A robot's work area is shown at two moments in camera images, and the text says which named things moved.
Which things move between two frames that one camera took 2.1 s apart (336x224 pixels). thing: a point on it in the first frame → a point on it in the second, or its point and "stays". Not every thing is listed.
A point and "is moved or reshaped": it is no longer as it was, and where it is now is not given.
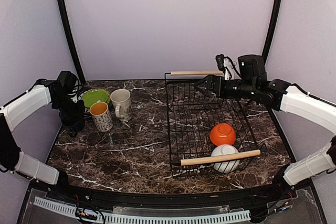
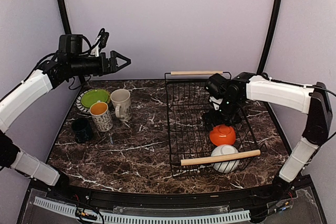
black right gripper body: (227, 92) → (226, 115)
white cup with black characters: (102, 119) stays
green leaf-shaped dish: (93, 96) stays
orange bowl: (222, 134) stays
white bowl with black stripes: (226, 167) stays
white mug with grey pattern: (121, 98) stays
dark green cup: (77, 127) is moved or reshaped
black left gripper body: (69, 110) → (78, 66)
